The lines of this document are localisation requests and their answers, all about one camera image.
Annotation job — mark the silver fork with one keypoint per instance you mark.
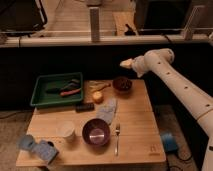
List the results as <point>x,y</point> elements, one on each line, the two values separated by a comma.
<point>117,131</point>

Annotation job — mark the blue tape roll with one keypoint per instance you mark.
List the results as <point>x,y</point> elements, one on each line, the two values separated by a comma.
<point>169,142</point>

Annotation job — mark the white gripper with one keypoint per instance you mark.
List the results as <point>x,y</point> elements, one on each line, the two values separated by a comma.
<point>130,63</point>

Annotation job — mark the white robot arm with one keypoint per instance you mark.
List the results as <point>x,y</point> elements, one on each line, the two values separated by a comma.
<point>194,99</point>

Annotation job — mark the yellow banana toy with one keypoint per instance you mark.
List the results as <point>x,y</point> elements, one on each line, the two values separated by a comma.
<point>98,85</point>

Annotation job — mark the black rectangular block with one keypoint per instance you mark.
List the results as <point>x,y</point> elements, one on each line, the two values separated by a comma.
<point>84,107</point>

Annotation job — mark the light blue cloth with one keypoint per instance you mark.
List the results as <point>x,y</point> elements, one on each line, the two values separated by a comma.
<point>107,111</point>

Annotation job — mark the black handled tool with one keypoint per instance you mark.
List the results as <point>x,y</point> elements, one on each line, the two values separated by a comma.
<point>71,85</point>

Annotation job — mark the dark purple grapes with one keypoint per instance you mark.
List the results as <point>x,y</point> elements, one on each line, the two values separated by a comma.
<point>123,85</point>

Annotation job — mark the white horizontal rail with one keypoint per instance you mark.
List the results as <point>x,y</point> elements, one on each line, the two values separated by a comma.
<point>104,40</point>

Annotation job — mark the light blue cup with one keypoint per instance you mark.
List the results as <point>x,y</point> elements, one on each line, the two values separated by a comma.
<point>27,143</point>

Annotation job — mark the green plastic tray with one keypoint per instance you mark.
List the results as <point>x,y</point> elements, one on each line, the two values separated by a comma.
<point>41,99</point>

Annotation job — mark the red bowl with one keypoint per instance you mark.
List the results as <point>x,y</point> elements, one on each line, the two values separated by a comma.
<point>116,80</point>

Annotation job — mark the red handled tool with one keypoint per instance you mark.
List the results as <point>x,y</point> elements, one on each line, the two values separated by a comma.
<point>71,92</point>

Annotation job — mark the purple bowl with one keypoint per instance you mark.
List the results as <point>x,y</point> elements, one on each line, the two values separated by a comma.
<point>96,132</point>

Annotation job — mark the white paper cup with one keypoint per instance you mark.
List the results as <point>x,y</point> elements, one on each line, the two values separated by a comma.
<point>66,130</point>

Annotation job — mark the yellow apple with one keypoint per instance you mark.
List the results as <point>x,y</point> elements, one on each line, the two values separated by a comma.
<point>98,97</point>

